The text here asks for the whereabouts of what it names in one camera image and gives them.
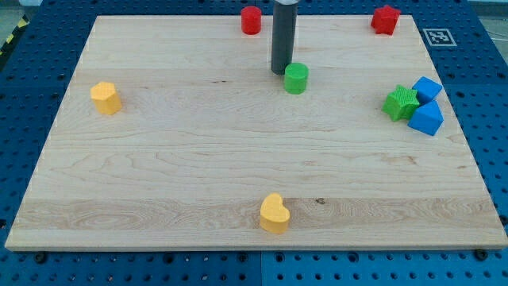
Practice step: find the green cylinder block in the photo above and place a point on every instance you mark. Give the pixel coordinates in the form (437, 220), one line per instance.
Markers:
(295, 78)

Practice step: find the green star block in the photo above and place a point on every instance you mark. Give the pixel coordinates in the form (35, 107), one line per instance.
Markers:
(401, 103)

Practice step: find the red star block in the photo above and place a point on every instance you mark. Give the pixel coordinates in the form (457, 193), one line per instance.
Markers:
(385, 19)

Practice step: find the yellow heart block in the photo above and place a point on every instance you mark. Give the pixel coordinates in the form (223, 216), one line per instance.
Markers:
(274, 216)

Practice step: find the light wooden board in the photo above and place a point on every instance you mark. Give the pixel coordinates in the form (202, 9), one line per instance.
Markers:
(206, 132)

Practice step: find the red cylinder block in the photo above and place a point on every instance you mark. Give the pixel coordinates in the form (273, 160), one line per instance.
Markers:
(251, 20)

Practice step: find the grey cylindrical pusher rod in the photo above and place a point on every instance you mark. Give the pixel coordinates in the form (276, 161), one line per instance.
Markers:
(283, 30)

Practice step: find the yellow hexagon block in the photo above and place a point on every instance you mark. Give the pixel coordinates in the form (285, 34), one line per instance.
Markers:
(105, 98)

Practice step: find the blue triangular block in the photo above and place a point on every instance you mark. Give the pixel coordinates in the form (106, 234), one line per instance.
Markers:
(427, 118)

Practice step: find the blue cube block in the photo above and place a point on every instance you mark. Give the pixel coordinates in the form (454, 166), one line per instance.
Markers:
(427, 89)

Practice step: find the white fiducial marker tag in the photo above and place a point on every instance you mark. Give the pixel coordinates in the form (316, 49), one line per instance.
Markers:
(439, 37)

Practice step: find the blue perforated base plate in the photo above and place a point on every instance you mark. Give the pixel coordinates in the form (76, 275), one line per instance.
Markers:
(40, 46)

